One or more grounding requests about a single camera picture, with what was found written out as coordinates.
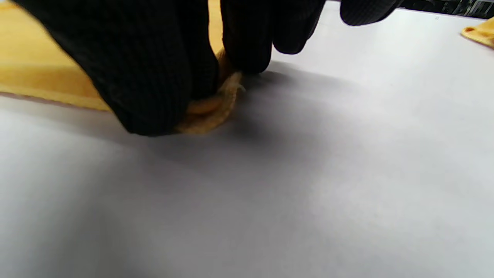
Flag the orange square towel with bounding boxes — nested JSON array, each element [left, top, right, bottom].
[[461, 17, 494, 49], [0, 0, 246, 135]]

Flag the person's right hand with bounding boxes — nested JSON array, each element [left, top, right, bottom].
[[12, 0, 404, 136]]

